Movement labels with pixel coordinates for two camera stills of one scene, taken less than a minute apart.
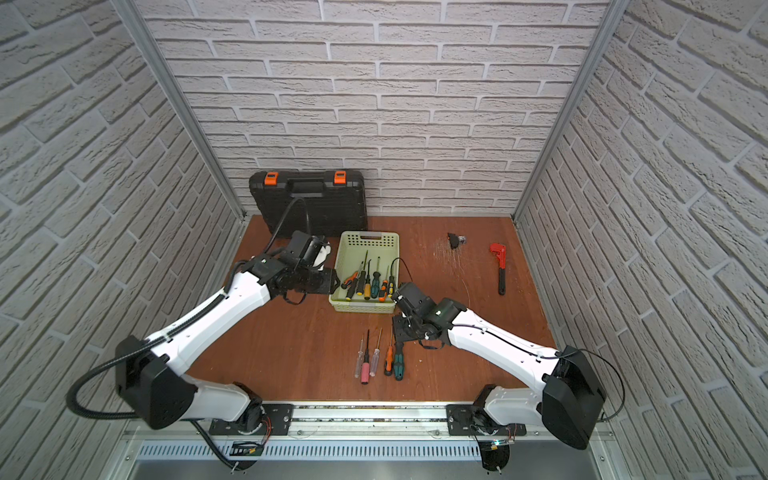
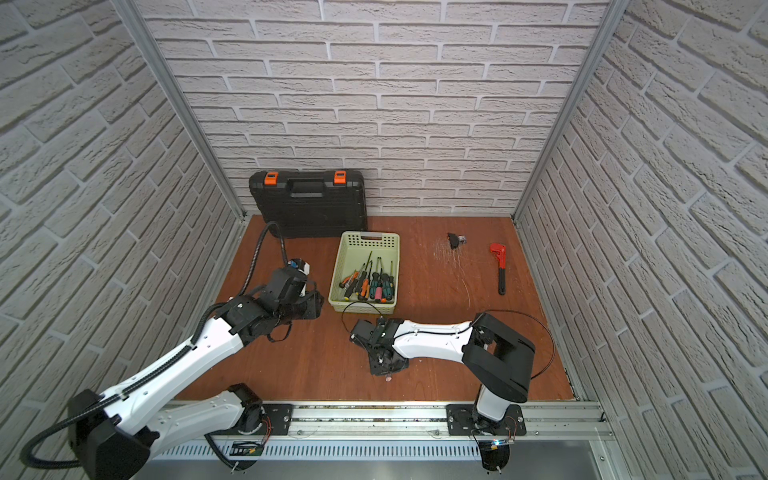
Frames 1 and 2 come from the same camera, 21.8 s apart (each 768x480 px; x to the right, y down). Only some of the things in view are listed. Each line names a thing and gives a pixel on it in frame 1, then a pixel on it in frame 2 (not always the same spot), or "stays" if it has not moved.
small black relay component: [455, 240] stays
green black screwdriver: [375, 283] stays
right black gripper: [397, 328] -> [378, 370]
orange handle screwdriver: [347, 282] stays
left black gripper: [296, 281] -> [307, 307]
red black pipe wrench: [501, 252] stays
